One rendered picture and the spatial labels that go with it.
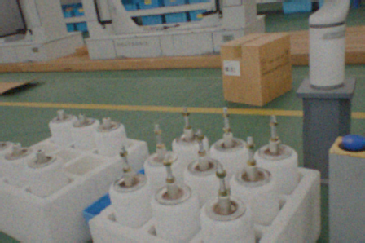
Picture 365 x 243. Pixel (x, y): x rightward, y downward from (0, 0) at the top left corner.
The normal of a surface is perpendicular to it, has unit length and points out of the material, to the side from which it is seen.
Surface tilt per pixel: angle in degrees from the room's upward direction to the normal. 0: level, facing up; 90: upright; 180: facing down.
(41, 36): 90
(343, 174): 90
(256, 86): 90
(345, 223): 90
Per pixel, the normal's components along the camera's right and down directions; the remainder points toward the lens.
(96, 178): 0.79, 0.11
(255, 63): -0.72, 0.35
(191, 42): -0.44, 0.39
